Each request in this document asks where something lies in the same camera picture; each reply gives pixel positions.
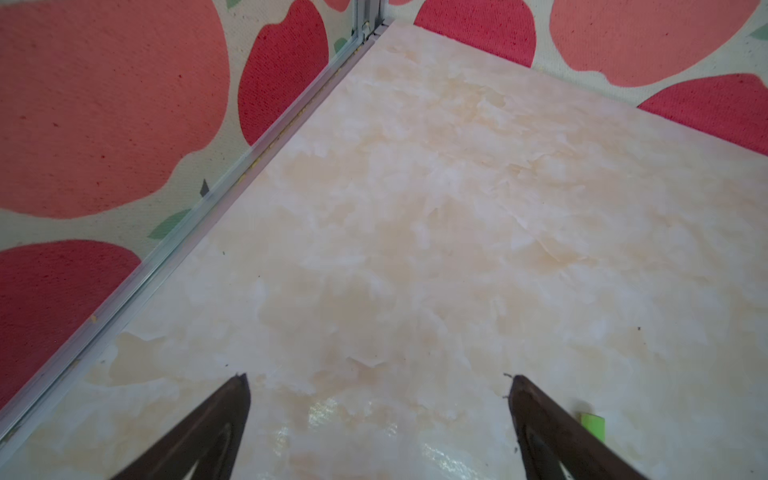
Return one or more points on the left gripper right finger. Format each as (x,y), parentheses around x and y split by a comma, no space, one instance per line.
(553,445)

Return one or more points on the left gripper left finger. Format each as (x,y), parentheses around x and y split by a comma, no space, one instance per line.
(203,445)

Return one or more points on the white pen light green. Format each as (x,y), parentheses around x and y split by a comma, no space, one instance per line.
(594,424)

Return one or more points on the left aluminium floor rail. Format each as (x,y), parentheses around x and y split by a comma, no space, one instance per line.
(46,389)

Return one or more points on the left aluminium corner post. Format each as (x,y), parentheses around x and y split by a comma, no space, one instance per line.
(367,17)

